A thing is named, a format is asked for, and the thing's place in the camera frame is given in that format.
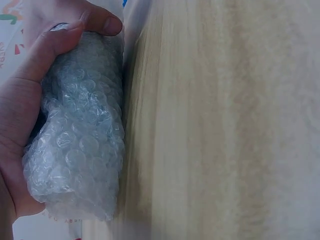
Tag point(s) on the person's left hand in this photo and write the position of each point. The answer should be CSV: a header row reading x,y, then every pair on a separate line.
x,y
17,107

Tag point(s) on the person's left thumb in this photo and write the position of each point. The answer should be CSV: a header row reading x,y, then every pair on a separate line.
x,y
60,40

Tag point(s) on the bubble bundle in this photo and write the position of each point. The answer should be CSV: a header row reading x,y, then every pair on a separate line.
x,y
80,120

